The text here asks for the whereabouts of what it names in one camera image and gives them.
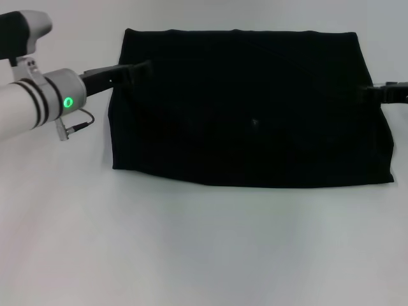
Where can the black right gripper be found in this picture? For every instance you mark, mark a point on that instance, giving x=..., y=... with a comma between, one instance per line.
x=395, y=93

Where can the black shirt with FREE print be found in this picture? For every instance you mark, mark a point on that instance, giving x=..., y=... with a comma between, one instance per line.
x=248, y=111

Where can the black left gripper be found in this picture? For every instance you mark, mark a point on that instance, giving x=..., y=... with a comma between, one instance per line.
x=102, y=78

